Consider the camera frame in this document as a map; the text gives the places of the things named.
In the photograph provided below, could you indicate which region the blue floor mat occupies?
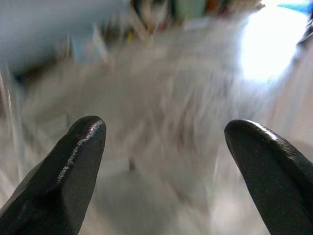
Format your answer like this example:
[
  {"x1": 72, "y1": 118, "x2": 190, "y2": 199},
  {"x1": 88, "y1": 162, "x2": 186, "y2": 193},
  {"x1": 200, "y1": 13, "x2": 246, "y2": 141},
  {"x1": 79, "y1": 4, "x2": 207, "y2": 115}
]
[{"x1": 277, "y1": 0, "x2": 312, "y2": 13}]

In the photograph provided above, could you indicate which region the light blue folding table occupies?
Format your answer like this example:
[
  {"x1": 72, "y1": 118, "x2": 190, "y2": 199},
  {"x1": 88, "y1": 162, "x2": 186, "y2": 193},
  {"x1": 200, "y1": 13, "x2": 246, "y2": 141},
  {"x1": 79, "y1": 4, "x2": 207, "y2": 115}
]
[{"x1": 0, "y1": 0, "x2": 128, "y2": 74}]

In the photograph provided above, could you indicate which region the green plastic bin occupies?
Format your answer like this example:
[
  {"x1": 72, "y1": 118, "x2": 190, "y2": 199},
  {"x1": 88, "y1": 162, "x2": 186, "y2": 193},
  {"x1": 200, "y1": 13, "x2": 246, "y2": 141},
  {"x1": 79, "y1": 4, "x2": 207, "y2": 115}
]
[{"x1": 175, "y1": 0, "x2": 206, "y2": 21}]

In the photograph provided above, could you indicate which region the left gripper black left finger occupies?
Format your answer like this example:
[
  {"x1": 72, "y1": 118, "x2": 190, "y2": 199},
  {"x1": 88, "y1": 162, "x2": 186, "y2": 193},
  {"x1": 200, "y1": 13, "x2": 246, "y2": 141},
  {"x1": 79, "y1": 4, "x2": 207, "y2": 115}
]
[{"x1": 0, "y1": 115, "x2": 107, "y2": 235}]

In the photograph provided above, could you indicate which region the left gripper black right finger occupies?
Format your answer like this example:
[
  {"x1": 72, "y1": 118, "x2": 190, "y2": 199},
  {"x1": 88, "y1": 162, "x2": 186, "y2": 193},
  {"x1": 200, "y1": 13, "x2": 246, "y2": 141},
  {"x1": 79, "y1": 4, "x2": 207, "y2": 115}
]
[{"x1": 224, "y1": 119, "x2": 313, "y2": 235}]

